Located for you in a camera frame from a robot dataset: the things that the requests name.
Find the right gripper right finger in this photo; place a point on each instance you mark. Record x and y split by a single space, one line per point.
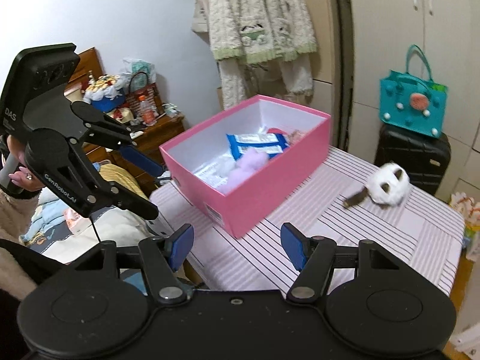
313 258

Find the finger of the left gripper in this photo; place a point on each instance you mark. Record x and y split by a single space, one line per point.
101 130
62 165

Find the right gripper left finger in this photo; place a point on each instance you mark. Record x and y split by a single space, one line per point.
161 258

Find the blue wet wipes pack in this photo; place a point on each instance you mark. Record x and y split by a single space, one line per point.
271 144

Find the lilac fluffy soft item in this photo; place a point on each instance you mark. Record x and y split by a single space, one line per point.
249 163

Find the pink knitted soft item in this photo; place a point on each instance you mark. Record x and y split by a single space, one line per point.
294 137

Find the person's left hand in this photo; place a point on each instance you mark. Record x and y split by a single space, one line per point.
23 177

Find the pink striped table cloth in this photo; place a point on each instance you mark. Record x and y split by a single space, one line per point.
422 231

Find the blue flower bouquet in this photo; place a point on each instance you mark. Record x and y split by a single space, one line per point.
106 93

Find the wooden nightstand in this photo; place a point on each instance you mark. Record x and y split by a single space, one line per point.
148 143

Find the orange drink bottle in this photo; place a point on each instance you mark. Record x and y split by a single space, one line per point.
147 111

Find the brown woven basket bag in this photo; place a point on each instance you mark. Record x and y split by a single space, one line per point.
139 85

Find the pink storage box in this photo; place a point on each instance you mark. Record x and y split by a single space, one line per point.
241 209

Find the clear plastic packet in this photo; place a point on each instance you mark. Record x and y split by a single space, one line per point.
215 172

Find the white brown plush cat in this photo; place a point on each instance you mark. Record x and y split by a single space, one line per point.
388 186

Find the black suitcase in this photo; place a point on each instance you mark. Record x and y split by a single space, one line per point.
424 158

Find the beige tote bag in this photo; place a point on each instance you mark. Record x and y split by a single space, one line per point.
200 16

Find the teal felt handbag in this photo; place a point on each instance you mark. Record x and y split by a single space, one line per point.
410 102

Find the cream knit cardigan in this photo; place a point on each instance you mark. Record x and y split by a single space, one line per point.
246 33

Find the white wardrobe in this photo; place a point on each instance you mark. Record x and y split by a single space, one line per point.
430 38

